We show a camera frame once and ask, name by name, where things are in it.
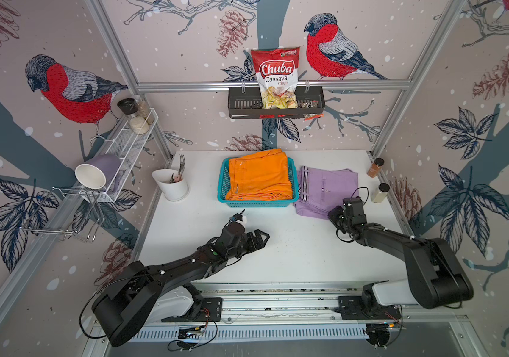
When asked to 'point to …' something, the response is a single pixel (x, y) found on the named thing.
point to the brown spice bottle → (374, 168)
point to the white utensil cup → (171, 184)
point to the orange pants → (260, 176)
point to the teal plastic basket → (223, 186)
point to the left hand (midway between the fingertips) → (267, 236)
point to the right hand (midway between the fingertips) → (327, 210)
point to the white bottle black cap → (383, 189)
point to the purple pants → (321, 190)
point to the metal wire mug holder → (67, 212)
